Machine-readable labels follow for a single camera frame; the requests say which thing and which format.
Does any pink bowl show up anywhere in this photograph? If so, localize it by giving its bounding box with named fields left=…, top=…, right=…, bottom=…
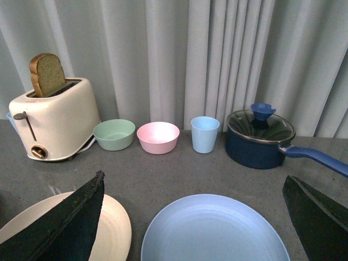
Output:
left=136, top=122, right=180, bottom=155

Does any grey curtain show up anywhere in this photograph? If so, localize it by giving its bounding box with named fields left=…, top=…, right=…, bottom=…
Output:
left=1, top=1, right=347, bottom=138

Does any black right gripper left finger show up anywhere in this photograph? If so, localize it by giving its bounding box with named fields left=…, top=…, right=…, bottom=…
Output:
left=1, top=171, right=104, bottom=260

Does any bread slice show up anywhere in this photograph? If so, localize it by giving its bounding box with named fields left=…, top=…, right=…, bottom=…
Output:
left=29, top=53, right=66, bottom=98

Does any green bowl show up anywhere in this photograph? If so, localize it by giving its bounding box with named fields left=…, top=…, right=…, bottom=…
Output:
left=93, top=119, right=135, bottom=151

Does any cream toaster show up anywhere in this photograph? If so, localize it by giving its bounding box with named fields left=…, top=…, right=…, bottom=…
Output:
left=9, top=78, right=101, bottom=161

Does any light blue cup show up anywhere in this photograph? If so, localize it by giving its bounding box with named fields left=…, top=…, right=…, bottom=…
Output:
left=191, top=116, right=220, bottom=154
left=7, top=112, right=18, bottom=133

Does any light blue plate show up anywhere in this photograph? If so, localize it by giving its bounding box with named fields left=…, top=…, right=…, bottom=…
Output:
left=141, top=194, right=290, bottom=260

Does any dark blue saucepan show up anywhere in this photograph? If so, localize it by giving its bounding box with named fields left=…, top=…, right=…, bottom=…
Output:
left=225, top=129, right=347, bottom=177

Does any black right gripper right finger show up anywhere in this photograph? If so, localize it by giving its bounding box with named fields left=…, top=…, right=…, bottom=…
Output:
left=282, top=176, right=347, bottom=260

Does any glass pot lid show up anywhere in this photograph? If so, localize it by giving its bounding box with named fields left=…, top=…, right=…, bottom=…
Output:
left=227, top=103, right=296, bottom=144

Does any white toaster cable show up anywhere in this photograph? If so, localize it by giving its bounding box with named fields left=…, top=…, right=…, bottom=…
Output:
left=76, top=137, right=97, bottom=155

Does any cream plate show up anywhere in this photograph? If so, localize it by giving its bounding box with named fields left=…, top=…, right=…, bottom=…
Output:
left=1, top=192, right=132, bottom=260

